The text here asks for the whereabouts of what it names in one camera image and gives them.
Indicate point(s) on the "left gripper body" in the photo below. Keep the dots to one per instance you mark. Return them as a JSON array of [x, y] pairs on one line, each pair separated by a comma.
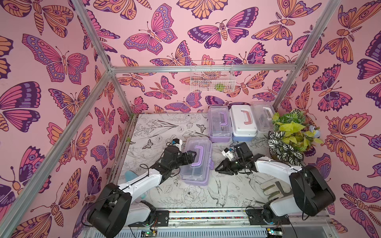
[[182, 160]]

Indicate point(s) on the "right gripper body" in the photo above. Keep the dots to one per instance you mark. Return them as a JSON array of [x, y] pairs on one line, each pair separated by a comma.
[[229, 166]]

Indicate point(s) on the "white toolbox clear lid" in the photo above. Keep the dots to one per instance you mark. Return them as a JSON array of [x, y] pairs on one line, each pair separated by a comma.
[[263, 114]]

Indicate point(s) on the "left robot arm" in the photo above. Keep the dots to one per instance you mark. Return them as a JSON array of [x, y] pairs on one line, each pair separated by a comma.
[[118, 205]]

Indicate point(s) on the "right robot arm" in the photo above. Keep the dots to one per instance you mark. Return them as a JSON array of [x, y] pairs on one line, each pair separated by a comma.
[[310, 192]]

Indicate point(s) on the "work glove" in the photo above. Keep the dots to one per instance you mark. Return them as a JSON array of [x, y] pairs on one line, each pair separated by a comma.
[[276, 188]]

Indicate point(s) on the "potted green plant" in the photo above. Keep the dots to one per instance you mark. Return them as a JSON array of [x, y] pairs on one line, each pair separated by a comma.
[[292, 138]]

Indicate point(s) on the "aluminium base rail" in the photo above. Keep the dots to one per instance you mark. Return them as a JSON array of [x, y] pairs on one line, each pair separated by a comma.
[[237, 222]]

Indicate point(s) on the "white wire basket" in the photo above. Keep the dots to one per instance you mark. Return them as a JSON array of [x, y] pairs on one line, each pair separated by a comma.
[[212, 78]]

